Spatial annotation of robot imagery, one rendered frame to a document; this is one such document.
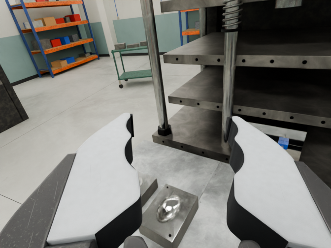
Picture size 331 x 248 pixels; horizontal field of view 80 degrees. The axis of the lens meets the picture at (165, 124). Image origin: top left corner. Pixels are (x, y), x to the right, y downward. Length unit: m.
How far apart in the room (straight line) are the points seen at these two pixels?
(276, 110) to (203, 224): 0.60
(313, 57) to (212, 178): 0.64
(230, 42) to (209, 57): 0.14
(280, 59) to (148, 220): 0.82
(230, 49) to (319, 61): 0.33
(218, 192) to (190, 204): 0.18
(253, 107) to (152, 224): 0.71
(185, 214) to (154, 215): 0.11
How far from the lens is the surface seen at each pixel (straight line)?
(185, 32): 6.51
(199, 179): 0.99
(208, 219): 0.86
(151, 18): 1.11
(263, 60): 0.99
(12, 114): 4.43
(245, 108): 1.08
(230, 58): 0.97
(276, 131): 1.10
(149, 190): 0.92
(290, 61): 0.98
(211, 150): 1.17
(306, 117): 1.07
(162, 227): 0.77
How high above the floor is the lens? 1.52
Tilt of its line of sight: 30 degrees down
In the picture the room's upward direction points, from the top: 8 degrees counter-clockwise
